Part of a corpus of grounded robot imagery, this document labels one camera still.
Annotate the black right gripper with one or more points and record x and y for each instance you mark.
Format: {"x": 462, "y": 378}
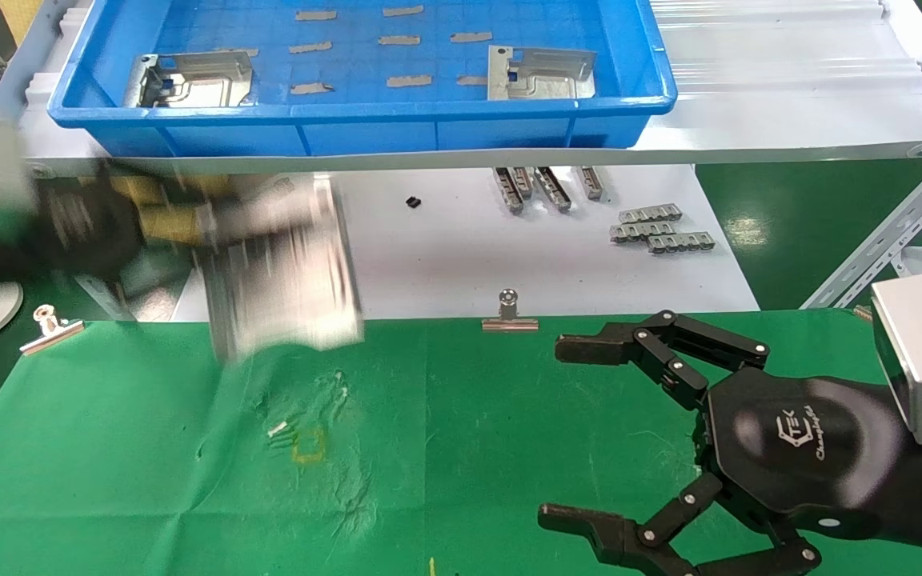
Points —
{"x": 805, "y": 440}

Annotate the perforated grey angle strut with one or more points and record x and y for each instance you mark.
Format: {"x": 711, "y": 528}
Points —
{"x": 113, "y": 300}
{"x": 885, "y": 232}

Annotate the bent sheet metal bracket part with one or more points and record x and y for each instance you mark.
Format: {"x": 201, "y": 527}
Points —
{"x": 285, "y": 272}

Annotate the yellow woven sack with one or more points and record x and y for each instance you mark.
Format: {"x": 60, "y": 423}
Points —
{"x": 165, "y": 224}

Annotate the silver binder clip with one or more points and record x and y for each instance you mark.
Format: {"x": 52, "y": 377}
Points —
{"x": 509, "y": 324}
{"x": 51, "y": 334}

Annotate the green cloth mat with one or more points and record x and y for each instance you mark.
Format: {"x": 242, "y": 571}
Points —
{"x": 469, "y": 416}

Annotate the sheet metal part blue clip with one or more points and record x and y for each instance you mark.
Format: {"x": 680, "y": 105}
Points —
{"x": 197, "y": 84}

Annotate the blue plastic bin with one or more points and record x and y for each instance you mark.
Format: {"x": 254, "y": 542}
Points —
{"x": 365, "y": 136}

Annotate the small white screw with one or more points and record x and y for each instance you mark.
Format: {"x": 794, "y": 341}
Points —
{"x": 277, "y": 430}

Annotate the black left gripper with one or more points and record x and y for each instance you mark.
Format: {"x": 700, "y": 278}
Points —
{"x": 89, "y": 228}

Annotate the flat sheet metal plate part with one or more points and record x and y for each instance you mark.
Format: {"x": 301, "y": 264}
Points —
{"x": 549, "y": 76}

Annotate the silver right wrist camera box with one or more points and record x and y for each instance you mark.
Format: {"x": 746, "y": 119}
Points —
{"x": 921, "y": 356}

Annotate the yellow board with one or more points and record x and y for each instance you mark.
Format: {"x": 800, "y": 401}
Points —
{"x": 17, "y": 16}

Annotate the small grey slotted metal part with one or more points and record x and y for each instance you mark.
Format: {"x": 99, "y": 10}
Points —
{"x": 507, "y": 190}
{"x": 650, "y": 213}
{"x": 552, "y": 189}
{"x": 522, "y": 182}
{"x": 680, "y": 242}
{"x": 591, "y": 182}
{"x": 641, "y": 231}

